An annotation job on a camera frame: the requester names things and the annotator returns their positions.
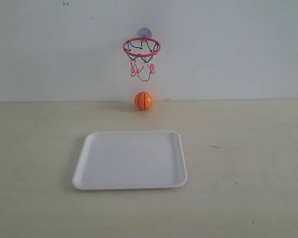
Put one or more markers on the small orange basketball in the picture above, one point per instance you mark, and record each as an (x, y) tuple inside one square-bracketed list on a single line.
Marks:
[(143, 101)]

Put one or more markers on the red mini basketball hoop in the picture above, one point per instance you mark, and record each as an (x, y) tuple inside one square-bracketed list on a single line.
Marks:
[(141, 52)]

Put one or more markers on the white plastic tray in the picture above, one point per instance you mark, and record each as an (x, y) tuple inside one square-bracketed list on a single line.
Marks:
[(130, 160)]

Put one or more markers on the clear suction cup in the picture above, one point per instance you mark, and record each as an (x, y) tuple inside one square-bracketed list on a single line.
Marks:
[(144, 33)]

